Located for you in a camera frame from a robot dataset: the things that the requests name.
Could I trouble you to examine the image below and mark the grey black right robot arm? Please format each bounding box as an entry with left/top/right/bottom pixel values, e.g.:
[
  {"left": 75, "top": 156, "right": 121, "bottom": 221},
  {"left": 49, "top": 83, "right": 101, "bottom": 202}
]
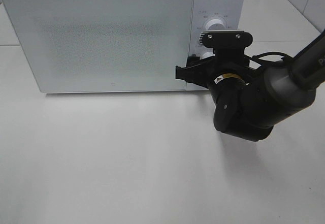
[{"left": 175, "top": 30, "right": 324, "bottom": 142}]

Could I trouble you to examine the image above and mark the white upper power knob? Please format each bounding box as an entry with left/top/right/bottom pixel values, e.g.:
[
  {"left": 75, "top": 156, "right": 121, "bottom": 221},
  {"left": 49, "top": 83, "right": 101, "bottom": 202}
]
[{"left": 204, "top": 17, "right": 226, "bottom": 30}]

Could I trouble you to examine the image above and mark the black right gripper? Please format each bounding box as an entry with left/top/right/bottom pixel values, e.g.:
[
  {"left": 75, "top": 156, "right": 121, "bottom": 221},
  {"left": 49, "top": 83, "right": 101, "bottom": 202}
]
[{"left": 174, "top": 29, "right": 254, "bottom": 108}]

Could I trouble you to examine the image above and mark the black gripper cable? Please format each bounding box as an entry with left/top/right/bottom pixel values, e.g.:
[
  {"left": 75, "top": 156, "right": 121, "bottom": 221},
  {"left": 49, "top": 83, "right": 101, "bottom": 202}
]
[{"left": 245, "top": 52, "right": 293, "bottom": 70}]

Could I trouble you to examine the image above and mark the white microwave door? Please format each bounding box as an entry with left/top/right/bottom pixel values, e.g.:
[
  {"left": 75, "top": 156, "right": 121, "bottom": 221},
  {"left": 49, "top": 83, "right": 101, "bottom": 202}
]
[{"left": 3, "top": 0, "right": 192, "bottom": 93}]

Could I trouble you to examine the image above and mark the white timer knob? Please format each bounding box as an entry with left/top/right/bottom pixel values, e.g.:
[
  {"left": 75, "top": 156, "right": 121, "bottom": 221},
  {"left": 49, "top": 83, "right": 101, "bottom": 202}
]
[{"left": 200, "top": 51, "right": 215, "bottom": 59}]

